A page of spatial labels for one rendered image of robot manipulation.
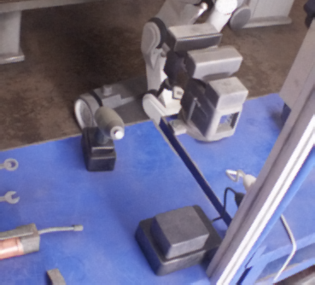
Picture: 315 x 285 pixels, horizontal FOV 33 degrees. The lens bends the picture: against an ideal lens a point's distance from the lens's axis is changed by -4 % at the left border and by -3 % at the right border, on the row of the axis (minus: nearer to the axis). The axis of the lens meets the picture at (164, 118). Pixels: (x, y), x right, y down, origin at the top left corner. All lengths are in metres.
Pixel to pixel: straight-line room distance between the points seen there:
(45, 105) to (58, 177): 1.50
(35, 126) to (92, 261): 1.57
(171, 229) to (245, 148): 0.50
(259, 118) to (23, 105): 1.47
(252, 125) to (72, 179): 0.61
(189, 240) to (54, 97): 1.85
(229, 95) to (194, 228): 0.42
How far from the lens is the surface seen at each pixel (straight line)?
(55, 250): 1.27
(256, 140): 1.66
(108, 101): 2.64
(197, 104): 1.53
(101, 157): 1.39
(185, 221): 1.23
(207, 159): 1.54
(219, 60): 1.52
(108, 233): 1.31
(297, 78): 0.92
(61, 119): 2.81
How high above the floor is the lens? 1.92
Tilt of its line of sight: 41 degrees down
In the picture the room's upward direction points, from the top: 16 degrees clockwise
